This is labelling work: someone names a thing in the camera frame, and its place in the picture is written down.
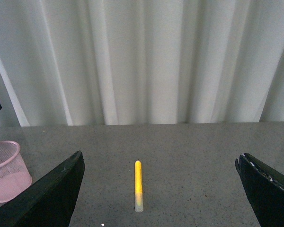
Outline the yellow marker pen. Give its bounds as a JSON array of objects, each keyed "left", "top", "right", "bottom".
[{"left": 134, "top": 160, "right": 143, "bottom": 212}]

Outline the white curtain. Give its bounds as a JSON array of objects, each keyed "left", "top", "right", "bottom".
[{"left": 0, "top": 0, "right": 284, "bottom": 127}]

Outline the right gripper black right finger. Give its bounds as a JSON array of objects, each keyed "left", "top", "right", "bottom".
[{"left": 235, "top": 153, "right": 284, "bottom": 227}]

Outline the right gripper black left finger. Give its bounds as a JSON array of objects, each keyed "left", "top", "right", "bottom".
[{"left": 0, "top": 151, "right": 85, "bottom": 227}]

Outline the pink mesh cup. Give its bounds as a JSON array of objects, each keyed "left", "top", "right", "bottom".
[{"left": 0, "top": 140, "right": 32, "bottom": 203}]

